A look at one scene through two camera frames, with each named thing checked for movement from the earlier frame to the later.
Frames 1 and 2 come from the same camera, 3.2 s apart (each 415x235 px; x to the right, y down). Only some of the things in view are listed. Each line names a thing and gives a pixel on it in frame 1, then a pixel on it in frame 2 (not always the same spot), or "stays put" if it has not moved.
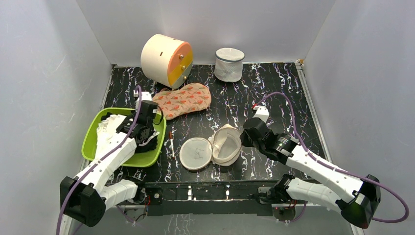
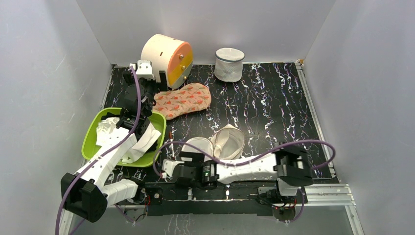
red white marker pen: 172,144 stays put
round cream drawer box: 167,61 stays put
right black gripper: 252,139 → 176,170
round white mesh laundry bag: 221,149 stays put
